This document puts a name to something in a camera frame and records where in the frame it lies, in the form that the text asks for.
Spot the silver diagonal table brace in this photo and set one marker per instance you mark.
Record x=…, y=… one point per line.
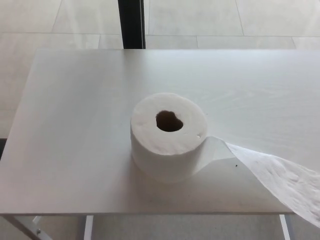
x=26, y=228

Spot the black vertical pillar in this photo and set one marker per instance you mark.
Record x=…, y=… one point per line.
x=132, y=22

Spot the white table leg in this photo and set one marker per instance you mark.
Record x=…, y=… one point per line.
x=285, y=227
x=88, y=228

